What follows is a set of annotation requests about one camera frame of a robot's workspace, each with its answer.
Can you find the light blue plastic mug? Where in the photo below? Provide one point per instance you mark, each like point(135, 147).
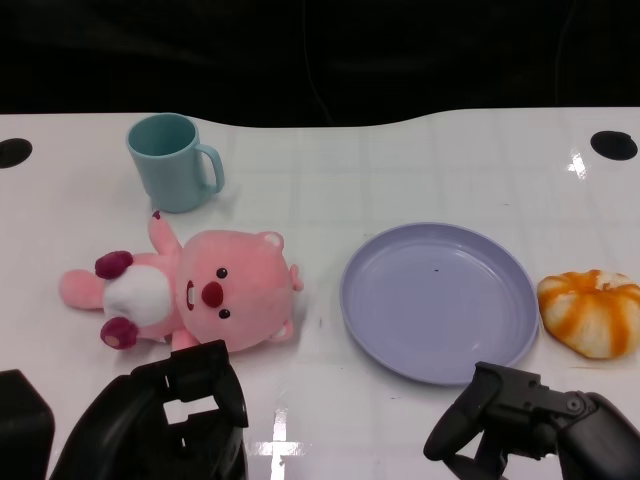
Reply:
point(167, 165)

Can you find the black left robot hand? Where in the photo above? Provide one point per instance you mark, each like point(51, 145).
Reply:
point(140, 420)

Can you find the pink plush beaver doll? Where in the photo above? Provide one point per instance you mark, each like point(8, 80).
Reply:
point(235, 285)

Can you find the orange white striped bun toy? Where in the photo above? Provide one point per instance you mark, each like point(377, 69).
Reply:
point(590, 315)

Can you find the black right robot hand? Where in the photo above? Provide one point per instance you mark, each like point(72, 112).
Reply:
point(520, 410)

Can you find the lavender plastic plate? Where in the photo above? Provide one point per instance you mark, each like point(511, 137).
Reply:
point(440, 305)

